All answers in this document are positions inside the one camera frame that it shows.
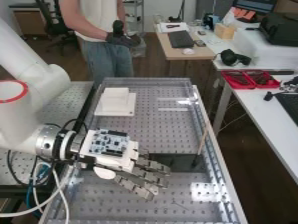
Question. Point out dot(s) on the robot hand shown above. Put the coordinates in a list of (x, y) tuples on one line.
[(108, 146)]

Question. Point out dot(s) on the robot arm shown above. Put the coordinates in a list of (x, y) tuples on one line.
[(31, 90)]

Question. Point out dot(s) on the small white box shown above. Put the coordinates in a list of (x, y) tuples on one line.
[(114, 101)]

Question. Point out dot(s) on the thin stick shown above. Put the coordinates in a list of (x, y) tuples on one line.
[(202, 140)]

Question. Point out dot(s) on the clear box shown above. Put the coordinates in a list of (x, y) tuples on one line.
[(177, 200)]

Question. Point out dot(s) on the person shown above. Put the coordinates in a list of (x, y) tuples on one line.
[(104, 50)]

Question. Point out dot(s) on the wooden desk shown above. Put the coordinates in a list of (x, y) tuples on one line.
[(177, 53)]

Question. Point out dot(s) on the white mouse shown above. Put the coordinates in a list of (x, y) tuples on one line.
[(188, 51)]

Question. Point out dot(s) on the red tray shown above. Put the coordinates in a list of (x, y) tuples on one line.
[(263, 78), (238, 80)]

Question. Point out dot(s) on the black keyboard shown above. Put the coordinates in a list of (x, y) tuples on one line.
[(180, 39), (290, 106)]

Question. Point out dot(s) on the white desk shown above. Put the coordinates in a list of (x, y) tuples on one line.
[(266, 116), (274, 56)]

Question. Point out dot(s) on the black headphones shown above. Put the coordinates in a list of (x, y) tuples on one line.
[(230, 57)]

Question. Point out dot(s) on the black office chair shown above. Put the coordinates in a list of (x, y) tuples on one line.
[(51, 23)]

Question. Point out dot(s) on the cardboard box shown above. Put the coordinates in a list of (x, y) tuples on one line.
[(224, 31)]

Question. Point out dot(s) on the black bag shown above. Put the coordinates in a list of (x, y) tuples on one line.
[(281, 30)]

